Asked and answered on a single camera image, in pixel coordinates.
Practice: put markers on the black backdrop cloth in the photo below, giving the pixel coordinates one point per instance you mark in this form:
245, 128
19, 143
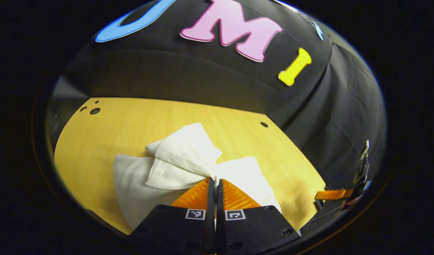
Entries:
202, 78

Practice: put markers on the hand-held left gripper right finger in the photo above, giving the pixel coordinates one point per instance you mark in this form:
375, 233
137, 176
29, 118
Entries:
220, 226

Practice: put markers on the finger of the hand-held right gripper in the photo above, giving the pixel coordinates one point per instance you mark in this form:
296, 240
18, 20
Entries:
332, 194

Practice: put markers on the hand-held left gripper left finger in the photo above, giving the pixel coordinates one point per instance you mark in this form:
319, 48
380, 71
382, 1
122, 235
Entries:
210, 219

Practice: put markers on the white jeans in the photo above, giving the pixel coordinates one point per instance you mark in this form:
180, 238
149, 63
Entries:
181, 152

